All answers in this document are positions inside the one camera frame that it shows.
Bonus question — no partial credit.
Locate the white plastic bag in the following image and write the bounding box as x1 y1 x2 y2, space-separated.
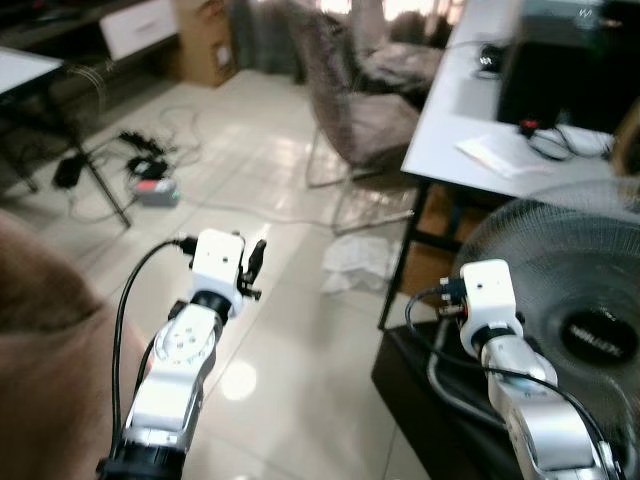
321 234 403 297

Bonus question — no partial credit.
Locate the grey power strip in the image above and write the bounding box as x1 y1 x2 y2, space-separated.
129 174 182 209

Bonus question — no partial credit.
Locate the brown fabric metal-leg chair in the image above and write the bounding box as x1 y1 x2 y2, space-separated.
288 5 426 237
345 0 447 97

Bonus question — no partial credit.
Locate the black low box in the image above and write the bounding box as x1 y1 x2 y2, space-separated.
371 318 526 480

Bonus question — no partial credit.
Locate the black power adapter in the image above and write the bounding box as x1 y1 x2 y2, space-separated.
51 152 90 190

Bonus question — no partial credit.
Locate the brown cardboard box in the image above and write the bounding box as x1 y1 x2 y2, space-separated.
174 0 240 89

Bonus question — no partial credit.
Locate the wooden speaker box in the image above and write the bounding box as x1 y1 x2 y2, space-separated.
611 98 640 179

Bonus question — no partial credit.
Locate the large white table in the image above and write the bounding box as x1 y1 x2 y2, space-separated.
378 0 640 331

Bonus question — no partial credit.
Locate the white drawer cabinet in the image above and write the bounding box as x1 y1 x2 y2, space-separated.
99 0 182 62

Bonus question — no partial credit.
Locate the white paper sheet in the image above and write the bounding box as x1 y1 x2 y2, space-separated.
455 132 553 181

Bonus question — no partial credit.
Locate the small white black-leg table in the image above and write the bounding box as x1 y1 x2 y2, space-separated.
0 45 133 230

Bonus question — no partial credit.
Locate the small black desk gadget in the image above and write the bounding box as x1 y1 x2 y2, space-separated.
474 42 507 80

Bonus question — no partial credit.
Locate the black monitor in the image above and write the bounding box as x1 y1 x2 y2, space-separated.
496 0 640 137

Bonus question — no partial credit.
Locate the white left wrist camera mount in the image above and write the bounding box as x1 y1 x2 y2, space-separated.
189 229 247 307

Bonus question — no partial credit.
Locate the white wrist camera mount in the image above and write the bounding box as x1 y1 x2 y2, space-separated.
457 259 523 343
189 229 247 307

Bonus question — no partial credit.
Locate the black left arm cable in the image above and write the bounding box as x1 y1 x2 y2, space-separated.
110 236 201 446

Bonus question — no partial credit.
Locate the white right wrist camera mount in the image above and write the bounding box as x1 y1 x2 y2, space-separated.
457 259 523 343

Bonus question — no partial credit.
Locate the grey wire-guard electric fan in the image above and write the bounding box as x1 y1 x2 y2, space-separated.
454 180 640 473

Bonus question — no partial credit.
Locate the black cable with red plug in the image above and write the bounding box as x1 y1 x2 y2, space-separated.
517 117 615 163

